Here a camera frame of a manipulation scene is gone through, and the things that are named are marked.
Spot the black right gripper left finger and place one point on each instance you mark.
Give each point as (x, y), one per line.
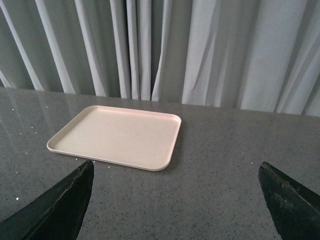
(57, 214)

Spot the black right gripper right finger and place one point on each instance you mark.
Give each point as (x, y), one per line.
(294, 208)

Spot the beige rectangular plastic tray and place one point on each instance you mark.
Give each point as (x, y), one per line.
(128, 137)

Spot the grey pleated curtain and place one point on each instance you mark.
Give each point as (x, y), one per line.
(261, 55)

